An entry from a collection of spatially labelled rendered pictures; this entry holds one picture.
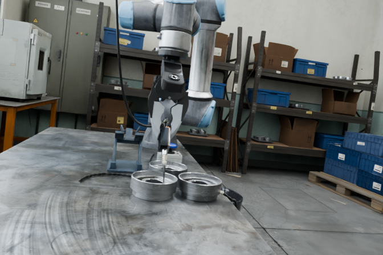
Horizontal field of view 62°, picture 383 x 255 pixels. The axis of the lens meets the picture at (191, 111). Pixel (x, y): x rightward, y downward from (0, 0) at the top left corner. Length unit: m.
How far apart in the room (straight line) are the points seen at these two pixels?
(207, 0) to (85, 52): 3.48
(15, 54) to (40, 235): 2.49
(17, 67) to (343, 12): 4.84
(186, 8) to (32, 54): 2.28
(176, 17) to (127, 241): 0.48
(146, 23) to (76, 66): 3.73
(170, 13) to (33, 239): 0.52
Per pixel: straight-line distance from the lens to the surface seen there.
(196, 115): 1.25
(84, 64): 4.57
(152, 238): 0.56
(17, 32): 2.98
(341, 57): 5.89
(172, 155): 0.99
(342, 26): 5.94
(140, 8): 0.90
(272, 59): 4.68
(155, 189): 0.70
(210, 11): 1.22
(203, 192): 0.74
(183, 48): 0.75
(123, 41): 4.31
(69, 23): 4.67
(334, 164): 4.91
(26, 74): 2.94
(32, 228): 0.59
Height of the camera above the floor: 1.04
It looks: 3 degrees down
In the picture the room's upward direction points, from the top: 7 degrees clockwise
